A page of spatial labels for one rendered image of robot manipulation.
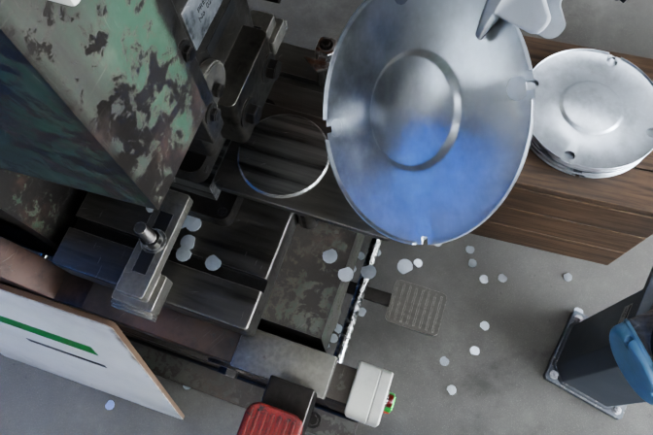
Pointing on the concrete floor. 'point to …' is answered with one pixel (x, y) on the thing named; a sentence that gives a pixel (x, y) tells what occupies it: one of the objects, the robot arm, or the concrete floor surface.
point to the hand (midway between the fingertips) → (485, 22)
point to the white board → (78, 349)
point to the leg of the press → (195, 344)
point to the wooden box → (575, 197)
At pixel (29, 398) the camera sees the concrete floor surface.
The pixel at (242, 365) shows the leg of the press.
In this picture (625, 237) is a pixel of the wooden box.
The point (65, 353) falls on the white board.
